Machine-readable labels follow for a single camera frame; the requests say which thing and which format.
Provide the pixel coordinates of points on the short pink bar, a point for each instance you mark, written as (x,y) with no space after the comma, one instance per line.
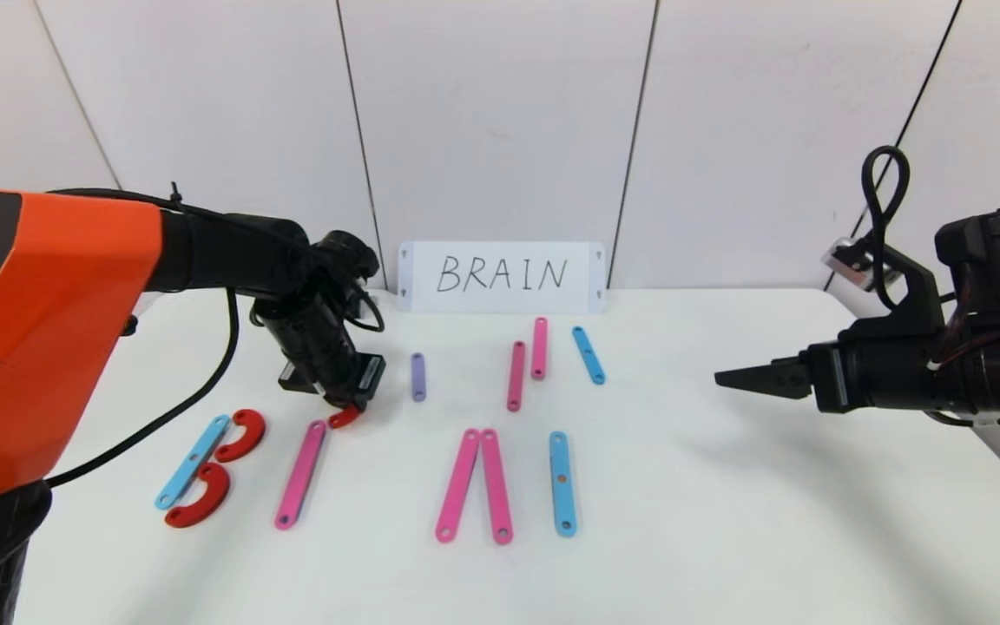
(539,347)

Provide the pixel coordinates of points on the long blue bar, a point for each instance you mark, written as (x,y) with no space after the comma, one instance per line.
(562,482)
(194,461)

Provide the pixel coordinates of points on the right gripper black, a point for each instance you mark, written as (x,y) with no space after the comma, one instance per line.
(832,383)

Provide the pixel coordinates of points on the small red arc piece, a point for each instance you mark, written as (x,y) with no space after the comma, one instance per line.
(345,420)

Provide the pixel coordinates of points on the short blue bar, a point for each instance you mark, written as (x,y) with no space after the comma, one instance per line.
(588,355)

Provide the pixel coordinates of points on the short purple bar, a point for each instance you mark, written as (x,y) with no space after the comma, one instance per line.
(418,378)

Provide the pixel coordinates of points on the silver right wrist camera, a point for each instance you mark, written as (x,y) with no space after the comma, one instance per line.
(847,265)

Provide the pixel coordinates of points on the large red arc piece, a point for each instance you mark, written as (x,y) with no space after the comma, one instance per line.
(250,430)
(215,495)

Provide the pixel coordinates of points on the long pink bar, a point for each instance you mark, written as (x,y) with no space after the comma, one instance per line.
(457,483)
(516,375)
(300,473)
(496,486)

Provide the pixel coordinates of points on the black right camera bracket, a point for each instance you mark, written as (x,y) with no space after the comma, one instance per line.
(917,291)

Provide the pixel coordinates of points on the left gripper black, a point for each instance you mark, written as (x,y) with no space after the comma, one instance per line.
(367,379)

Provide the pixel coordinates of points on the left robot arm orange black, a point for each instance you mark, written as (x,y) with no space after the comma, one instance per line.
(57,304)

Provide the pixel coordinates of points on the white sign reading BRAIN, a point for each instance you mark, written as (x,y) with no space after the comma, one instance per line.
(500,278)

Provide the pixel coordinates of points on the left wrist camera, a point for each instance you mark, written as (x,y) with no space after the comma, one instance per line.
(294,378)

